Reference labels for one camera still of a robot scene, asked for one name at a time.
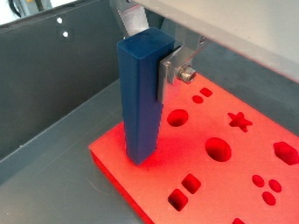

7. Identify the blue rectangular bar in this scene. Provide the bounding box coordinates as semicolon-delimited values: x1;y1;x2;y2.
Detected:
116;28;173;165

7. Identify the red shape-sorting board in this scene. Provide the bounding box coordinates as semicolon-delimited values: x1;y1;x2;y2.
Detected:
89;77;299;224

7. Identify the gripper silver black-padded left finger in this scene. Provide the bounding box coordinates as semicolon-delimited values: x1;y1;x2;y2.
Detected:
109;0;148;38

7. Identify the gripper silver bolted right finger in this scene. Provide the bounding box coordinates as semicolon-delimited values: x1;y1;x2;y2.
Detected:
157;24;206;103

